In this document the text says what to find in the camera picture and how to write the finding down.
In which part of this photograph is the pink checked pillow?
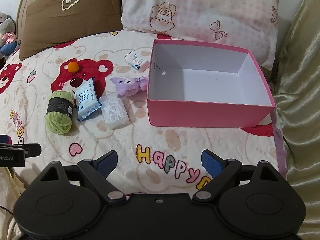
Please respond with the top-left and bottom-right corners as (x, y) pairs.
(119, 0), (283, 71)

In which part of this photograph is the green yarn ball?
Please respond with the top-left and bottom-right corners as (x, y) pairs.
(44, 90), (76, 134)

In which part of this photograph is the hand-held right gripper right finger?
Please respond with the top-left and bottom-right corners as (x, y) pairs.
(192, 149), (282, 204)

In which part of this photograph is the cream cloth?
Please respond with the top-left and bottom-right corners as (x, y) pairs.
(0, 166), (28, 240)

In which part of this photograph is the purple plush toy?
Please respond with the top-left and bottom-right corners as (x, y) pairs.
(110, 76), (148, 98)

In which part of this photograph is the blue wet wipes pack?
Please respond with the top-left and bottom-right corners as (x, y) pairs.
(74, 77), (102, 122)

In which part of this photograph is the grey plush toy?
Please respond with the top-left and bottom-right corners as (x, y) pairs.
(0, 12), (22, 60)

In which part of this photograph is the clear floss pick box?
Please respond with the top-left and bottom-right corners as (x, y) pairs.
(99, 94), (130, 130)

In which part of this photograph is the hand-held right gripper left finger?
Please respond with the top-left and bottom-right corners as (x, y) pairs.
(37, 150), (127, 204)

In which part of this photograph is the brown pillow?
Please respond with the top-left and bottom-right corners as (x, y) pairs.
(19, 0), (123, 61)

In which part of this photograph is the small white tissue pack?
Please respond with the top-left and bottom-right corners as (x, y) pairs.
(124, 51), (151, 70)

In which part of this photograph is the golden satin cloth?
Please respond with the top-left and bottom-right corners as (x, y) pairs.
(271, 0), (320, 240)

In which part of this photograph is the pink cardboard box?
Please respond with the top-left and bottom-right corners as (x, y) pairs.
(146, 39), (276, 128)

